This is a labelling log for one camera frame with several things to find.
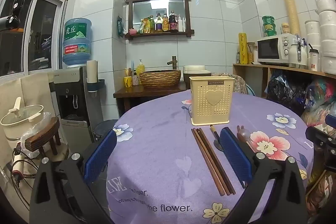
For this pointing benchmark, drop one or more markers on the white squeeze bottle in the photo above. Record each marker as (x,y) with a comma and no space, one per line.
(180,24)

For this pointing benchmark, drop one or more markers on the stack of white paper bowls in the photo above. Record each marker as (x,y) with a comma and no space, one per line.
(325,29)

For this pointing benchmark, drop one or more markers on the colourful plastic bags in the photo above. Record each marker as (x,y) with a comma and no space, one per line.
(320,98)

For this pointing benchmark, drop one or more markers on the white microwave oven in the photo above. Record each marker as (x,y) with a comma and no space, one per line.
(267,49)

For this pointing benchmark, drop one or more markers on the dark wooden chopstick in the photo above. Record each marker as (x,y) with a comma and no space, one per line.
(216,161)

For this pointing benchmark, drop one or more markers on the white electric kettle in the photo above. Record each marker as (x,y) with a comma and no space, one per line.
(295,56)

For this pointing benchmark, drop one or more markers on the cream paper cup tube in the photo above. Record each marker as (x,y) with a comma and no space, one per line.
(92,70)

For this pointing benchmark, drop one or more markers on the blue water jug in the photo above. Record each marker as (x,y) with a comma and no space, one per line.
(77,40)

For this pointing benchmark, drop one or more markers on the pink bowl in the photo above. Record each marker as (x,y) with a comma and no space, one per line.
(132,32)

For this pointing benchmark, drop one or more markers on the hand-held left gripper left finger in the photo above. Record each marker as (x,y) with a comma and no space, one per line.
(101,153)

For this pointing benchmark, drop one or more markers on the amber sauce bottle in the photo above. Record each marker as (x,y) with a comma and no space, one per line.
(165,24)

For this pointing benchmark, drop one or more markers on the green hanging packet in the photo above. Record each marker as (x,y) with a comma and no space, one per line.
(120,27)

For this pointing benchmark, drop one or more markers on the dark wooden stool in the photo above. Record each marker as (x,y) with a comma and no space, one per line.
(42,134)

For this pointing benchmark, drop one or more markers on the wooden framed mirror shelf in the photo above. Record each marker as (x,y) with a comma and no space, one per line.
(157,11)

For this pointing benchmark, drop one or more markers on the sliding window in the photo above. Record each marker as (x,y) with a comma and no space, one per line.
(42,29)

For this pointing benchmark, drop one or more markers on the yellow cup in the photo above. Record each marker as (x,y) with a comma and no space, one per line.
(128,82)

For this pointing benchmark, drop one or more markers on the cream cooking pot with lid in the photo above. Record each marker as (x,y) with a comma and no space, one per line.
(21,113)

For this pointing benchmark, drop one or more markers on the yellow cylinder pack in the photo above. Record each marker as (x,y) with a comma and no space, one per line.
(242,48)

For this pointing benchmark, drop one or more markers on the grey water dispenser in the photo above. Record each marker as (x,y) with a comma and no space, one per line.
(76,98)

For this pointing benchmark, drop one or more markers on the purple floral tablecloth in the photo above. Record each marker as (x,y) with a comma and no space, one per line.
(162,140)

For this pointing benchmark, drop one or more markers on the brown wooden spoon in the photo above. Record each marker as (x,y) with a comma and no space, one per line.
(242,133)

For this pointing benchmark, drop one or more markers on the wooden sticks in cup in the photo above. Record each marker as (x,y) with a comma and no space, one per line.
(128,73)

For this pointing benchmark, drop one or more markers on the small floral pump bottle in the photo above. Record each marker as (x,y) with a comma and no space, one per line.
(135,79)

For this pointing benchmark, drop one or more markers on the yellow lidded jar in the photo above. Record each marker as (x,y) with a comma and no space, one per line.
(285,29)

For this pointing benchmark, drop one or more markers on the floral patterned cloth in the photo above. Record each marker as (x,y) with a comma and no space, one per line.
(240,85)

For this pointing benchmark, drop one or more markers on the clear plastic bag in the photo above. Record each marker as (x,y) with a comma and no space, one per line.
(44,119)

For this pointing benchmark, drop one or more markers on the black plastic bag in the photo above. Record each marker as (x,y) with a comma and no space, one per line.
(286,92)

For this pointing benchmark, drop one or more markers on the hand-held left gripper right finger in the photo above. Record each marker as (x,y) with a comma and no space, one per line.
(233,155)

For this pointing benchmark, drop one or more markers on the woven pattern wash basin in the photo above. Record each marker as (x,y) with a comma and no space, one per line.
(160,81)

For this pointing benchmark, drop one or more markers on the yellow oil bottle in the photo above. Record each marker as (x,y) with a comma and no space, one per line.
(158,24)

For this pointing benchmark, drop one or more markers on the small glass bottle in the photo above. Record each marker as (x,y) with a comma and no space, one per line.
(237,57)

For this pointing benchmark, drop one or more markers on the cream brown rice cooker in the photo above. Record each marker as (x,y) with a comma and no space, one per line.
(197,71)

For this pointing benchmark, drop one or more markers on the dark soy sauce bottle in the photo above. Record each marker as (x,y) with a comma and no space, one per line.
(172,23)

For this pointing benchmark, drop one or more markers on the dark teal cup holder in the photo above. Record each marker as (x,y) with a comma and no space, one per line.
(97,85)

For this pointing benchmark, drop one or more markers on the glass jar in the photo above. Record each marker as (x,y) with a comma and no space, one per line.
(251,54)

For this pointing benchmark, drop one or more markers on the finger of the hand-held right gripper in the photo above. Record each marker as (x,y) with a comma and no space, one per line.
(319,138)
(331,123)

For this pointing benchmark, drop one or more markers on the blue toothbrush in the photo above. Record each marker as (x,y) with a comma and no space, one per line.
(132,67)

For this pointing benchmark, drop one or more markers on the light wooden shelf unit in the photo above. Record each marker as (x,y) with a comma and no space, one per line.
(249,74)

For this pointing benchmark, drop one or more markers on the bronze faucet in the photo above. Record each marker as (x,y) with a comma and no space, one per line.
(173,64)

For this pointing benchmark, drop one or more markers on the white tumbler with black lid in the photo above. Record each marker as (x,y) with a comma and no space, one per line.
(313,61)

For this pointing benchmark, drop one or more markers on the cream perforated cutlery basket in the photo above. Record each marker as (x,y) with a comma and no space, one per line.
(210,108)

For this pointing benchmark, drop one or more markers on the yellow soap pump bottle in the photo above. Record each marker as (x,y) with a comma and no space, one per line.
(140,69)

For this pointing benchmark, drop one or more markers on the tall stack of paper cups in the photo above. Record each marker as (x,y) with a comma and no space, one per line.
(290,8)

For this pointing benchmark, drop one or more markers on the white hair dryer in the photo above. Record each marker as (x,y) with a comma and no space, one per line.
(19,163)

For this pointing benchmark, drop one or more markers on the green bottle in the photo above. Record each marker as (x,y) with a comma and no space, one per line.
(151,26)

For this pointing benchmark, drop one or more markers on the blue chair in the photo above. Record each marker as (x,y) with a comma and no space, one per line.
(251,90)

